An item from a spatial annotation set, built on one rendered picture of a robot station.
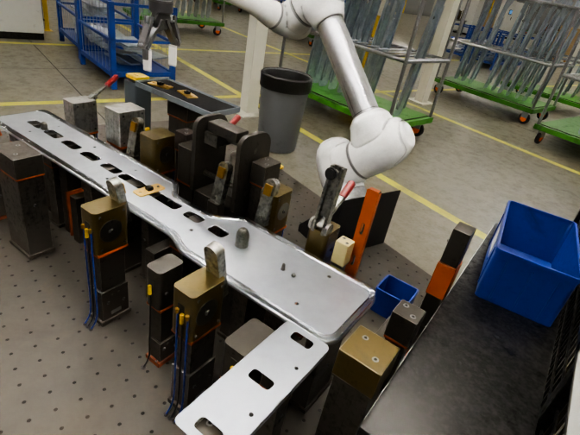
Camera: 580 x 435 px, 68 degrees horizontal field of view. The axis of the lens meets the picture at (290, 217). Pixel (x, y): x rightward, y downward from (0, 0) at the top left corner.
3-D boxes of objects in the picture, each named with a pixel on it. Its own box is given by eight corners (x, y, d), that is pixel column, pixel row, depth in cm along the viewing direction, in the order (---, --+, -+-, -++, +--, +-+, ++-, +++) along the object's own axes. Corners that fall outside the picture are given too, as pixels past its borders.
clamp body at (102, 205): (78, 321, 113) (65, 208, 96) (117, 300, 122) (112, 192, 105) (92, 335, 111) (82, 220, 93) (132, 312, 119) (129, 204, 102)
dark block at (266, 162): (236, 281, 138) (251, 160, 117) (250, 272, 143) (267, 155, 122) (248, 288, 135) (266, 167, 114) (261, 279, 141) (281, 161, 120)
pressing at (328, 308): (-22, 121, 141) (-23, 116, 140) (47, 111, 158) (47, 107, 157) (330, 351, 80) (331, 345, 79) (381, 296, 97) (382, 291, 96)
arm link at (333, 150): (342, 199, 178) (325, 150, 181) (378, 183, 166) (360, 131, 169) (318, 201, 166) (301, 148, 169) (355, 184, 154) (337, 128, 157)
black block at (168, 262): (135, 364, 105) (133, 269, 90) (167, 343, 112) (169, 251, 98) (148, 377, 103) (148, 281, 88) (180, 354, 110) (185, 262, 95)
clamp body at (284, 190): (242, 295, 133) (258, 188, 114) (265, 280, 141) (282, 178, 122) (259, 305, 130) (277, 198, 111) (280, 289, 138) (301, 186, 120)
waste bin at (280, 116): (242, 139, 440) (250, 66, 404) (280, 135, 470) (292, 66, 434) (269, 158, 408) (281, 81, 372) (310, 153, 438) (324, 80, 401)
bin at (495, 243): (472, 295, 96) (496, 248, 89) (489, 239, 120) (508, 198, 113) (551, 330, 90) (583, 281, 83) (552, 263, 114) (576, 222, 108)
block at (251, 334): (200, 441, 91) (210, 348, 77) (238, 405, 100) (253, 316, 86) (225, 464, 88) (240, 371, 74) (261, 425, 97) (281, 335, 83)
